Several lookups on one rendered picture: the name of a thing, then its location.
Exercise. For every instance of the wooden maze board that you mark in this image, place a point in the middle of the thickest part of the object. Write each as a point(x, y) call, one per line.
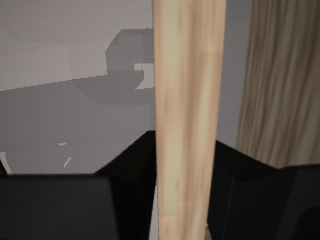
point(279, 117)

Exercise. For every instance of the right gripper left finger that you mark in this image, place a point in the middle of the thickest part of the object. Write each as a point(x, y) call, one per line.
point(84, 206)

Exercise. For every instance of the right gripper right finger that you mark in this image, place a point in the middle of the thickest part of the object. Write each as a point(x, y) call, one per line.
point(250, 200)

